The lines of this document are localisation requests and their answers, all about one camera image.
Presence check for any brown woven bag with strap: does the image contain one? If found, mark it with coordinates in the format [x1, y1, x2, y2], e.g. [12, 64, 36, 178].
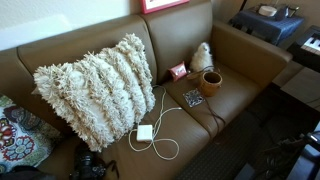
[186, 65, 227, 136]

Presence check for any blue white patterned tile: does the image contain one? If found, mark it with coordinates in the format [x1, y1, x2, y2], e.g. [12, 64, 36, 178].
[182, 87, 205, 108]

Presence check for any white power adapter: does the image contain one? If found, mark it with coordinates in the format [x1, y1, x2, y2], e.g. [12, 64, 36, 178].
[136, 124, 154, 144]

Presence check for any white fluffy toy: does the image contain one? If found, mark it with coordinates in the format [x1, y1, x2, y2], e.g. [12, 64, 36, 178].
[189, 41, 214, 74]

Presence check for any brown leather sofa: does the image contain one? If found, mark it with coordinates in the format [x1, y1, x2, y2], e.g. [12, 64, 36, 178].
[0, 0, 294, 180]

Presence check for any white shaggy pillow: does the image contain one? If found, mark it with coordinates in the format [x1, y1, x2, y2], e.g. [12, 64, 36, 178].
[33, 33, 157, 153]

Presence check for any red framed picture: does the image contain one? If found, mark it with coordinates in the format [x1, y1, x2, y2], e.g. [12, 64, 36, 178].
[139, 0, 190, 15]

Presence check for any blue cloth covered table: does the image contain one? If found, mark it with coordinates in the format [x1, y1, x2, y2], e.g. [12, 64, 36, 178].
[228, 9, 305, 46]

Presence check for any white round bowl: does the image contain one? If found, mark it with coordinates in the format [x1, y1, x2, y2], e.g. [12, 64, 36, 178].
[258, 5, 278, 18]

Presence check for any black object on blue cloth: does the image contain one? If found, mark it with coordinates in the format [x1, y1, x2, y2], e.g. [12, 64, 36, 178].
[274, 5, 300, 21]

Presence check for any colourful floral pillow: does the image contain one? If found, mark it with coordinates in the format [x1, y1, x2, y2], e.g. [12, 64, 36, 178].
[0, 94, 63, 174]

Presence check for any black piano keyboard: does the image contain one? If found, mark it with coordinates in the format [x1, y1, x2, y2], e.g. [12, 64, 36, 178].
[287, 24, 320, 73]

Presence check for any black robot stand base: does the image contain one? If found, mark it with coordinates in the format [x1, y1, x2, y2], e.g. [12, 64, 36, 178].
[233, 121, 320, 180]

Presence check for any white charger cable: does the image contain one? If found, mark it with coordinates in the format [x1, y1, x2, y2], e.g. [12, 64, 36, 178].
[128, 84, 183, 162]

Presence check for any black Sony camera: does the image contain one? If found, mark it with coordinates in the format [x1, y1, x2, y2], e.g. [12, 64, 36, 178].
[69, 143, 108, 180]

